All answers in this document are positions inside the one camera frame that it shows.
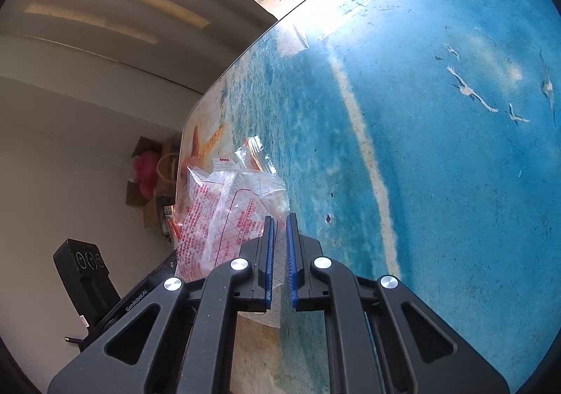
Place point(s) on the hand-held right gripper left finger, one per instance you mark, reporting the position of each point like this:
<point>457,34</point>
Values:
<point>269,253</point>

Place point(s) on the brown cardboard box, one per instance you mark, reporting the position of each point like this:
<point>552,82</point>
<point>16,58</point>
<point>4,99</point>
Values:
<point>136,197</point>

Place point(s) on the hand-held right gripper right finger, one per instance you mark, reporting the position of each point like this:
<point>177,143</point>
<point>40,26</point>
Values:
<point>292,253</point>

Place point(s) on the grey curtain yellow stripes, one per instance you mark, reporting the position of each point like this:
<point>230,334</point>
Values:
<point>131,17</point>

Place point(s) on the clear red printed plastic bag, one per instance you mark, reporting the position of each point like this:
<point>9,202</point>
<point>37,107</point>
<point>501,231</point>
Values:
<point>219,218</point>

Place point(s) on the pink plastic bag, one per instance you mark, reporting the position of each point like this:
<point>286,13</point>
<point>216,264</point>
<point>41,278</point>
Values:
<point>147,170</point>

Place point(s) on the orange striped zip bag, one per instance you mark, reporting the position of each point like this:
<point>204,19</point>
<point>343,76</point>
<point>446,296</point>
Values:
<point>256,155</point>

